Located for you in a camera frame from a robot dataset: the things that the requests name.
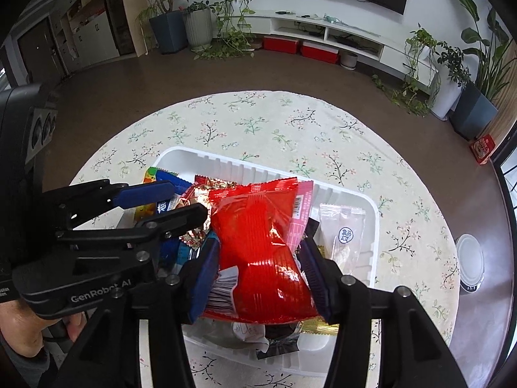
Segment large leafy plant dark pot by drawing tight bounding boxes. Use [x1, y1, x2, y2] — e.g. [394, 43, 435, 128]
[442, 0, 513, 140]

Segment trailing vine plant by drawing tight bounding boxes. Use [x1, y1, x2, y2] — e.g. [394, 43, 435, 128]
[198, 0, 259, 59]

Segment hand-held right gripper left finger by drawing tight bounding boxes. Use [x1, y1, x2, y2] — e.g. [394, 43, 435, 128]
[52, 242, 221, 388]

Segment wall storage cabinet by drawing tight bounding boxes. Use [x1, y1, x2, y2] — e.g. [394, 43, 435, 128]
[8, 0, 122, 85]

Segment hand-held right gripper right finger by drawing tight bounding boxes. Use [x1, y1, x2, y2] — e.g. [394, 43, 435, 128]
[301, 238, 469, 388]

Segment bushy plant in white pot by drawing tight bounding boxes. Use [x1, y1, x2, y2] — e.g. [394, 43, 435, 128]
[428, 42, 471, 120]

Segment white plastic tray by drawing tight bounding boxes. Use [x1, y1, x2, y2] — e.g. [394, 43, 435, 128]
[155, 146, 380, 376]

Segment dark blue snack packet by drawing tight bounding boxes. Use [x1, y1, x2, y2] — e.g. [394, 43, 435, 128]
[155, 170, 192, 215]

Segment red snack packet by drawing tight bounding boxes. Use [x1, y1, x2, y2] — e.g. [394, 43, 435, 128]
[201, 182, 320, 324]

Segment black patterned snack packet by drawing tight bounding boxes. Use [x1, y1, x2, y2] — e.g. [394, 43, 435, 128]
[256, 217, 322, 362]

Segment light blue snack packet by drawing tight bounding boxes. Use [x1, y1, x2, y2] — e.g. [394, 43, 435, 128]
[159, 234, 203, 275]

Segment person's left forearm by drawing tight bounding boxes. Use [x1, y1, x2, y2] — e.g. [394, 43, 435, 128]
[0, 333, 61, 388]

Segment clear packet with orange print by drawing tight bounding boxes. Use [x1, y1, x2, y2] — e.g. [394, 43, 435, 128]
[319, 203, 366, 273]

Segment large white snack packet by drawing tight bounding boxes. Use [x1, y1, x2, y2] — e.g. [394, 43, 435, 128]
[230, 321, 271, 354]

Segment red box on floor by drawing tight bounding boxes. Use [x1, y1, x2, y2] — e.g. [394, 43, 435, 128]
[469, 133, 497, 165]

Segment hanging vine plant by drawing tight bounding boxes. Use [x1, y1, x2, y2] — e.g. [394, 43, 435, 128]
[372, 24, 439, 114]

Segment brown red chocolate packet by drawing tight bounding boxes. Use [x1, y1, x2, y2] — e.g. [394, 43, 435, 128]
[180, 175, 239, 251]

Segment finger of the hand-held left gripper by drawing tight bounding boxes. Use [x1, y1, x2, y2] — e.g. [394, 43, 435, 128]
[42, 180, 175, 231]
[54, 203, 208, 261]

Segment white television cabinet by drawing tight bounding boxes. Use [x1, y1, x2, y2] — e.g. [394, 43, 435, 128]
[250, 10, 439, 85]

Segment tall plant in dark pot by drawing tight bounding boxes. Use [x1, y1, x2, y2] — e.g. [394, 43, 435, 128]
[121, 0, 188, 54]

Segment pink snack packet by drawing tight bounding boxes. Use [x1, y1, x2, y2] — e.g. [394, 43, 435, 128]
[289, 180, 315, 251]

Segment red storage box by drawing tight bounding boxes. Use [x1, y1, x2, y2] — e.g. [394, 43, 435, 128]
[301, 41, 339, 64]
[262, 36, 300, 54]

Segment gold snack packet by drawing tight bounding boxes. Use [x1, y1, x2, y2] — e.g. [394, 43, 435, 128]
[299, 244, 340, 336]

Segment person's left hand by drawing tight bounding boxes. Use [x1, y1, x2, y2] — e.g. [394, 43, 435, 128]
[0, 299, 88, 358]

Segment orange snack packet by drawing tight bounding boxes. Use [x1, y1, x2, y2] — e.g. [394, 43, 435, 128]
[134, 167, 180, 223]

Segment plant in ribbed white pot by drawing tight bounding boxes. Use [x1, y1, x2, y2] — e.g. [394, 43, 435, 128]
[184, 1, 214, 49]

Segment white trash can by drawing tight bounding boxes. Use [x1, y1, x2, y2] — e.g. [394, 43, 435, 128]
[456, 232, 485, 292]

